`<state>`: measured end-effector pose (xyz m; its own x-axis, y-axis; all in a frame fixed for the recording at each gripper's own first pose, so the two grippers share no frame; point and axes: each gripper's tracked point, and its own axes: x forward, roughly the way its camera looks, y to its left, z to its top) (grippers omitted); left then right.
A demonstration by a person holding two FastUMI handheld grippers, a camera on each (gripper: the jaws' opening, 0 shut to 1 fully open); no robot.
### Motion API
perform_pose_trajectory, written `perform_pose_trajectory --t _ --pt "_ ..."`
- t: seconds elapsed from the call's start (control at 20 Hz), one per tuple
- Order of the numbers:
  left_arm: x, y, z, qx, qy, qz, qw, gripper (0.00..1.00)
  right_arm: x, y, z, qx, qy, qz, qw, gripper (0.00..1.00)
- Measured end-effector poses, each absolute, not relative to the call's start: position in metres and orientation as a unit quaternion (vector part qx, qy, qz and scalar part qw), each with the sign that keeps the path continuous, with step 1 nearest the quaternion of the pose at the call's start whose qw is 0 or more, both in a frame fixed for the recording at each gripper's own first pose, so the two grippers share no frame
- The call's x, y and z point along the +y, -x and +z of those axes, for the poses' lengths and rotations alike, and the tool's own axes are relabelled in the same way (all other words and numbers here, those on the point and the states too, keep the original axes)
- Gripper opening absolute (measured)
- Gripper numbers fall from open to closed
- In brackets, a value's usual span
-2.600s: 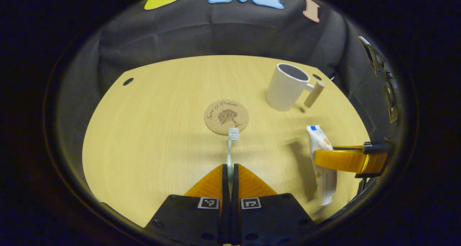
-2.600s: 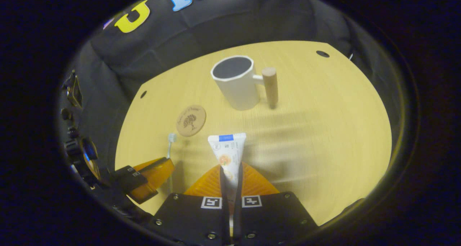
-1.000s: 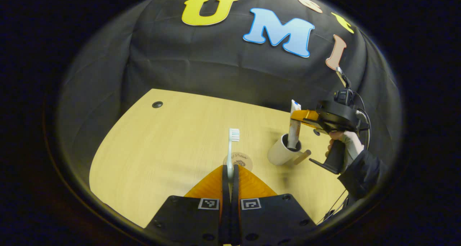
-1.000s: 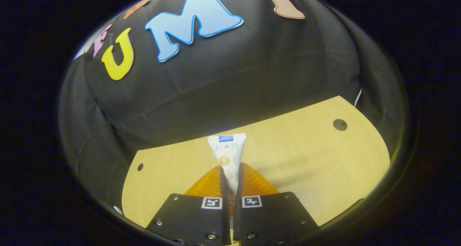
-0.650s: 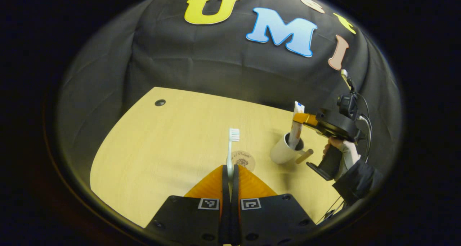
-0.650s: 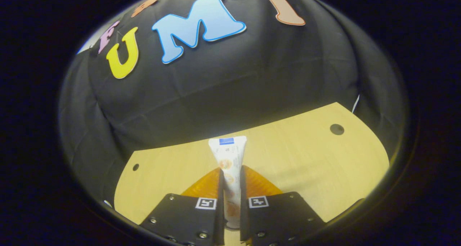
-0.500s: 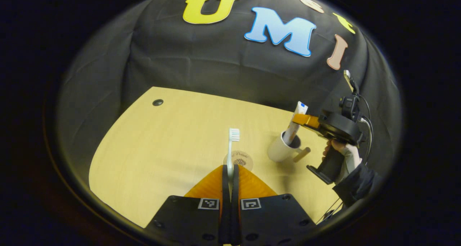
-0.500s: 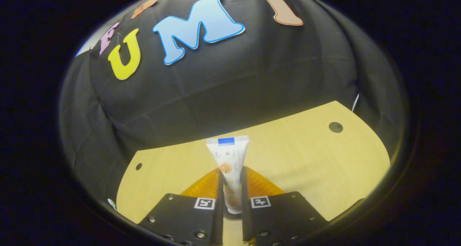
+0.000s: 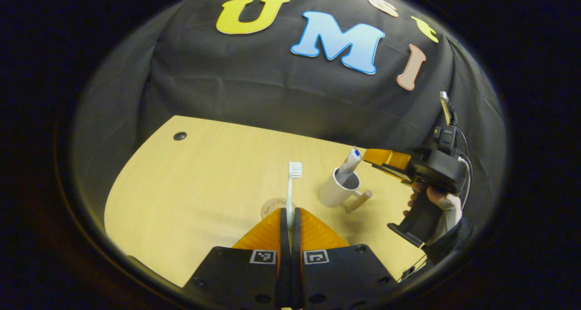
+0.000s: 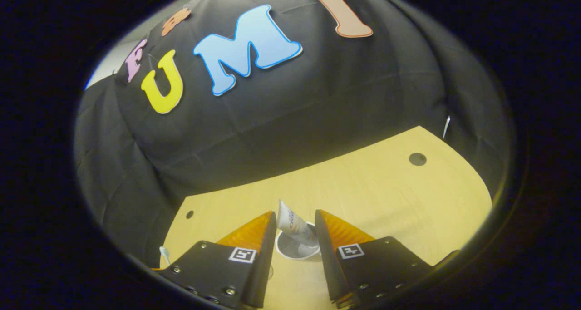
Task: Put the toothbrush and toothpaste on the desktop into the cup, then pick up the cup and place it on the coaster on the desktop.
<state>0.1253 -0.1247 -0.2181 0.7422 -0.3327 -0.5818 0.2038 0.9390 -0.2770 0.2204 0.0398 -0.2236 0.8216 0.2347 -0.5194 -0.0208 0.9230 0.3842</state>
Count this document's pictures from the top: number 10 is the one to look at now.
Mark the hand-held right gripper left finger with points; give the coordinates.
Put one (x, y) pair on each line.
(265, 264)

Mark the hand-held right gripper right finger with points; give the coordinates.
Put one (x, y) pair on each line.
(327, 264)

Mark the white toothpaste tube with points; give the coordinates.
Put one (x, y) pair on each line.
(290, 221)

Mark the wooden desktop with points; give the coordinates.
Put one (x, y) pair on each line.
(386, 201)

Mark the black backdrop cloth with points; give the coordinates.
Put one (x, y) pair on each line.
(317, 96)

